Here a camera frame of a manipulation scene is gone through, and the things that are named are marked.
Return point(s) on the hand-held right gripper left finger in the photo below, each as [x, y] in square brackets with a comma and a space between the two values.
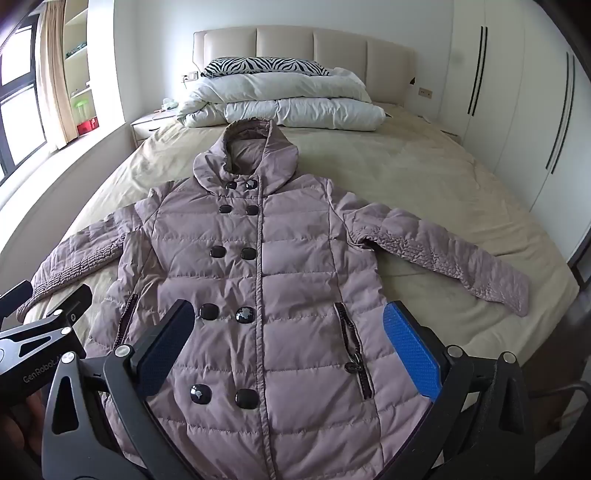
[164, 346]

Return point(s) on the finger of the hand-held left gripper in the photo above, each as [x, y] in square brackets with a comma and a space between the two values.
[69, 304]
[14, 297]

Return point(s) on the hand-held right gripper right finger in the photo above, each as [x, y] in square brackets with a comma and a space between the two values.
[413, 350]

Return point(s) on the mauve quilted hooded jacket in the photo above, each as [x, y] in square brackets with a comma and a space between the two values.
[295, 277]

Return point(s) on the dark framed window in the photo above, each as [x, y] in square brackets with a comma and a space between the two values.
[18, 129]

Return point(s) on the red box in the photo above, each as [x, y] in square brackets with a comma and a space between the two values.
[87, 127]

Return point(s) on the white nightstand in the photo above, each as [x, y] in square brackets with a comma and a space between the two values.
[147, 127]

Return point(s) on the beige curtain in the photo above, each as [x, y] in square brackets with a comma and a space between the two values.
[55, 92]

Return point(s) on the white open shelf unit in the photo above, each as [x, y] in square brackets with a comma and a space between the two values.
[77, 32]

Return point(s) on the white folded duvet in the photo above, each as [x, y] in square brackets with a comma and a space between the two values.
[286, 94]

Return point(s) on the zebra print pillow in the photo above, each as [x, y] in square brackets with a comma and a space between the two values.
[258, 66]

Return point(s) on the beige padded headboard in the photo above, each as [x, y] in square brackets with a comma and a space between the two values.
[286, 46]

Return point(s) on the wall outlet panel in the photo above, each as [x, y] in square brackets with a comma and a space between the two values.
[190, 77]
[425, 93]

